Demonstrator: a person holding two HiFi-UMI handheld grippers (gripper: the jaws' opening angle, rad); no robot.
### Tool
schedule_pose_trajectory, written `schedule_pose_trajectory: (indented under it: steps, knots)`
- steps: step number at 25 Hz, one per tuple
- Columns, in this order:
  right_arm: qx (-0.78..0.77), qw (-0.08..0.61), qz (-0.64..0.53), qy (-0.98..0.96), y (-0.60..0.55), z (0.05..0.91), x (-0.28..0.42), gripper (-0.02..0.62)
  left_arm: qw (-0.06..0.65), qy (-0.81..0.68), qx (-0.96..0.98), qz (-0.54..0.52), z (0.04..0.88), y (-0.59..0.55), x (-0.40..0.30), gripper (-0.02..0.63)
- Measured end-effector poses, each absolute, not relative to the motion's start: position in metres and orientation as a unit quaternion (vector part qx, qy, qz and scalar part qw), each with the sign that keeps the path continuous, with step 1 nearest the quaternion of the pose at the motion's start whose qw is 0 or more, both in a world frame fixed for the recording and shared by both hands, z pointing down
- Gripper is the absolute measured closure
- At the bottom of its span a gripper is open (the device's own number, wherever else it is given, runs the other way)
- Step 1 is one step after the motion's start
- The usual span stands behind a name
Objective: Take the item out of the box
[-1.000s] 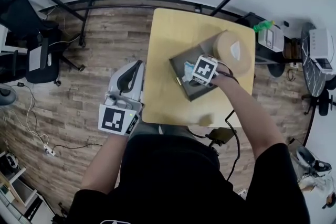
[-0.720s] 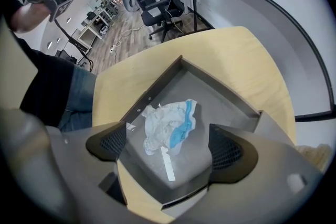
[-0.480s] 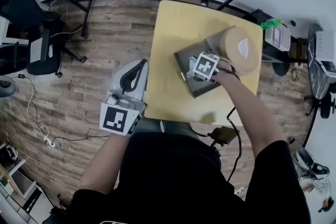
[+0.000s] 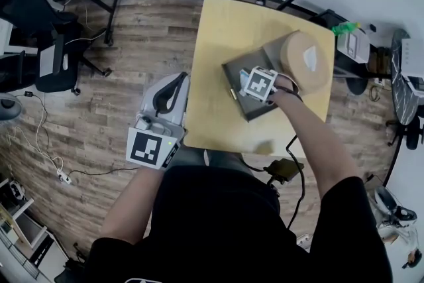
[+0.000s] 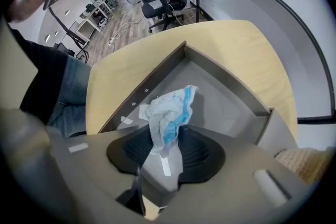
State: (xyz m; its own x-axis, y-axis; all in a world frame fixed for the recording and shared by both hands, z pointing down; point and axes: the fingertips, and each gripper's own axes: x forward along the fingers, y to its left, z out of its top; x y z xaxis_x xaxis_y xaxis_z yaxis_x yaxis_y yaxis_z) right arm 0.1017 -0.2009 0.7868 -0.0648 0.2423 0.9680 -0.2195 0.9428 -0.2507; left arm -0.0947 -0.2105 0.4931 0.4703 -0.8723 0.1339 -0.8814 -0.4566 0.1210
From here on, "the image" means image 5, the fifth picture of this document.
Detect white blue item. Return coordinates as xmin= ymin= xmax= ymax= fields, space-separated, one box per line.
xmin=138 ymin=84 xmax=200 ymax=158

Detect grey box with brown rim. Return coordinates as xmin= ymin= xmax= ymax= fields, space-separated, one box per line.
xmin=97 ymin=40 xmax=299 ymax=152

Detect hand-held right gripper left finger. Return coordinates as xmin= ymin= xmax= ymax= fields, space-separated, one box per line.
xmin=106 ymin=126 xmax=155 ymax=174

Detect white floor cable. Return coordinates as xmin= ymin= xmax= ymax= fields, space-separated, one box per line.
xmin=114 ymin=13 xmax=140 ymax=36

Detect beige woven mat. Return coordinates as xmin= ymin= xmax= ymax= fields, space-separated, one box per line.
xmin=274 ymin=147 xmax=334 ymax=185

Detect person's black shirt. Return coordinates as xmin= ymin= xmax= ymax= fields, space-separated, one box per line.
xmin=10 ymin=28 xmax=69 ymax=125

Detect person's blue jeans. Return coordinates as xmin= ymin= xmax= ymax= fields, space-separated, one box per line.
xmin=47 ymin=56 xmax=92 ymax=139

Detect white desk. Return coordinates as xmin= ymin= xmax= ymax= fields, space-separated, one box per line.
xmin=75 ymin=4 xmax=109 ymax=42

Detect white partition with black frame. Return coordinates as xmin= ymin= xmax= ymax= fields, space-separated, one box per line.
xmin=193 ymin=0 xmax=336 ymax=125

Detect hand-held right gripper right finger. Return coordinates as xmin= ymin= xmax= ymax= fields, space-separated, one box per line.
xmin=176 ymin=125 xmax=226 ymax=184

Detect person's left forearm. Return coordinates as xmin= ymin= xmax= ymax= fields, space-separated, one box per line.
xmin=7 ymin=0 xmax=46 ymax=23

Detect black cable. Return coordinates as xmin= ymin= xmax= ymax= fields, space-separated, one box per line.
xmin=48 ymin=7 xmax=90 ymax=63

